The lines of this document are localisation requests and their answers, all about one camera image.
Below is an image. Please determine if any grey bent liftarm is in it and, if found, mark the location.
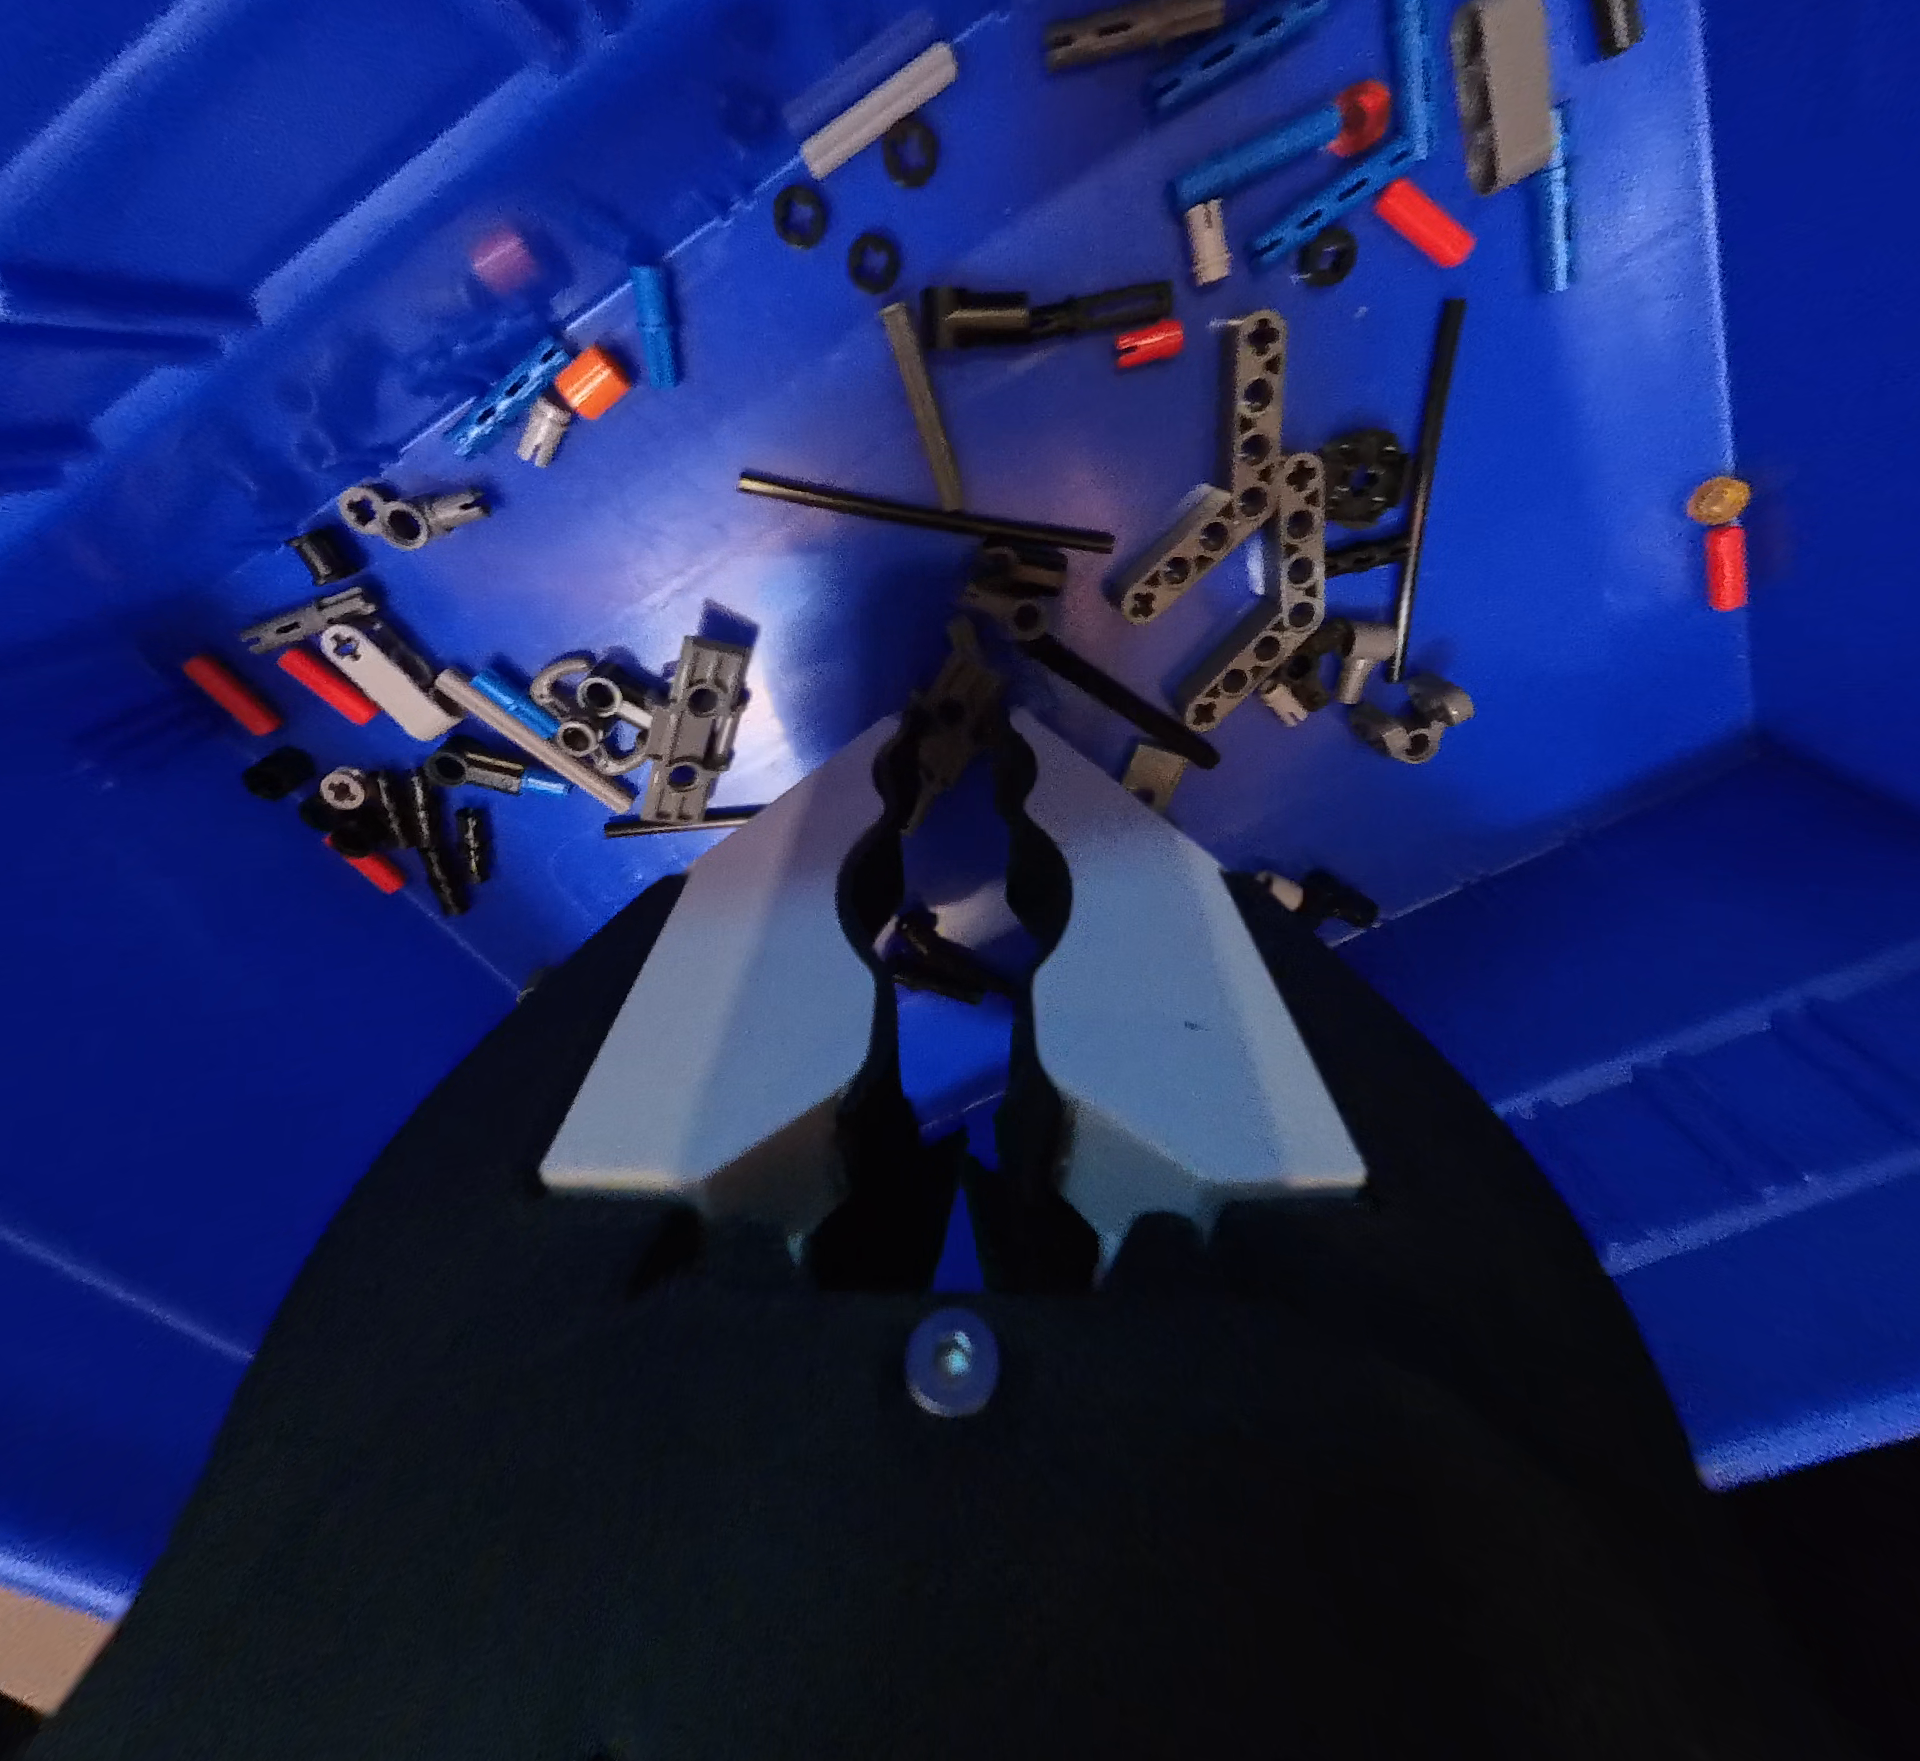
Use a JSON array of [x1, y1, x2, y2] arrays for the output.
[[1177, 451, 1336, 736], [1110, 309, 1291, 625]]

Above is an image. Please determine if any long thin black axle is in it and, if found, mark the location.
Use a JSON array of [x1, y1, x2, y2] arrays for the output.
[[1388, 297, 1470, 684], [737, 471, 1115, 550]]

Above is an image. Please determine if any black steering link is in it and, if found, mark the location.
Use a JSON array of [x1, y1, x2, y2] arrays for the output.
[[917, 282, 1177, 352]]

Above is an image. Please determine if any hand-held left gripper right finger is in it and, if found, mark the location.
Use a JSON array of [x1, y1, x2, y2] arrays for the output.
[[965, 719, 1367, 1294]]

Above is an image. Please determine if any dark grey axle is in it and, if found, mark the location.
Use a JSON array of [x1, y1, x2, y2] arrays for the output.
[[880, 301, 965, 513]]

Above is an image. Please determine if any grey perpendicular connector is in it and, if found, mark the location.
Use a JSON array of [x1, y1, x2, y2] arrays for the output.
[[1388, 677, 1476, 762]]

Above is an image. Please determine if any light grey tube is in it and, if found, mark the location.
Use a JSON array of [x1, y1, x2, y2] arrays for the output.
[[797, 43, 959, 175]]

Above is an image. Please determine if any black connector piece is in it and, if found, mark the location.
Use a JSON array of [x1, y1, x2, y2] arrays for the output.
[[899, 618, 1007, 834]]

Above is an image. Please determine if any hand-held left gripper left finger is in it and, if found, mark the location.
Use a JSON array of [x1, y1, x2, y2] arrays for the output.
[[540, 713, 965, 1294]]

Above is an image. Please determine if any dark grey holed plate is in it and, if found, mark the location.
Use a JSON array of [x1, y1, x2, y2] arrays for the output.
[[646, 634, 754, 823]]

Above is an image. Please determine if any grey pin connector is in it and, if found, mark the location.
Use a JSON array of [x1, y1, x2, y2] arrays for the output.
[[338, 483, 489, 543]]

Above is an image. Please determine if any dark grey axle pin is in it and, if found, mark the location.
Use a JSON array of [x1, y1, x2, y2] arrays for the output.
[[239, 587, 372, 653]]

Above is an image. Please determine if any long blue pin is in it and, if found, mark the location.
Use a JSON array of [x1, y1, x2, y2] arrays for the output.
[[1534, 102, 1578, 291], [1171, 107, 1345, 210], [450, 336, 562, 457], [1388, 0, 1442, 165], [1153, 0, 1328, 113], [1248, 133, 1418, 262]]

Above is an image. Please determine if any light grey thin liftarm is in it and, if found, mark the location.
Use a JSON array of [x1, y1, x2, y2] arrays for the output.
[[322, 627, 455, 742]]

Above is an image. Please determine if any dark grey axle connector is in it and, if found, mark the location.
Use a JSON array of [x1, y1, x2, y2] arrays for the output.
[[1045, 0, 1226, 71]]

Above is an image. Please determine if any blue plastic bin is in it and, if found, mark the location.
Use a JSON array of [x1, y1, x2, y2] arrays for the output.
[[0, 0, 1920, 1620]]

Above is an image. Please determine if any round black disc piece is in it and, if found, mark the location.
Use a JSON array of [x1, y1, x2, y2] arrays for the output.
[[1328, 429, 1412, 510]]

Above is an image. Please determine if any light grey axle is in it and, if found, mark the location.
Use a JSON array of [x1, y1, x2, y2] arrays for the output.
[[434, 670, 634, 811]]

